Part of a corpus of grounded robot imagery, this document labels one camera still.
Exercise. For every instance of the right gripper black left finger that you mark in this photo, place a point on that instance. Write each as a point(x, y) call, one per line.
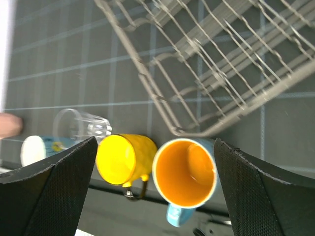
point(46, 198)

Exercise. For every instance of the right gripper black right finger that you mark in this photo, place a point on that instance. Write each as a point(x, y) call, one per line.
point(263, 199)

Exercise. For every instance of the blue floral mug white inside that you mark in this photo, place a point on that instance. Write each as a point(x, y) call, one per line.
point(36, 148)

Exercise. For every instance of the pink faceted mug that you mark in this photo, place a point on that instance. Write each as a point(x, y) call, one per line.
point(10, 125)

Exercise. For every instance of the blue mug orange inside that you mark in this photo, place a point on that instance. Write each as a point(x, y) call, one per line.
point(185, 174)

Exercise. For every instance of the yellow mug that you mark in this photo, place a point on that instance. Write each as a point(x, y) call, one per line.
point(126, 160)

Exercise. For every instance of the clear drinking glass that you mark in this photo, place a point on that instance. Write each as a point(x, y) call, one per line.
point(77, 126)

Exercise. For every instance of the black grid cutting mat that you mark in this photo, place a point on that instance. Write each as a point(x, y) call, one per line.
point(66, 55)

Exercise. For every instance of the grey wire dish rack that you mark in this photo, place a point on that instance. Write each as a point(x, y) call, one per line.
point(206, 64)

